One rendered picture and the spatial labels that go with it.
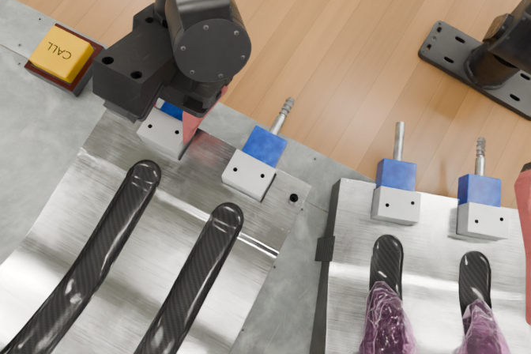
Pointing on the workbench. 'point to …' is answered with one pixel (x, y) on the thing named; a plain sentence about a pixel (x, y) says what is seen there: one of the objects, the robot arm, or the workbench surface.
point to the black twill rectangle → (325, 249)
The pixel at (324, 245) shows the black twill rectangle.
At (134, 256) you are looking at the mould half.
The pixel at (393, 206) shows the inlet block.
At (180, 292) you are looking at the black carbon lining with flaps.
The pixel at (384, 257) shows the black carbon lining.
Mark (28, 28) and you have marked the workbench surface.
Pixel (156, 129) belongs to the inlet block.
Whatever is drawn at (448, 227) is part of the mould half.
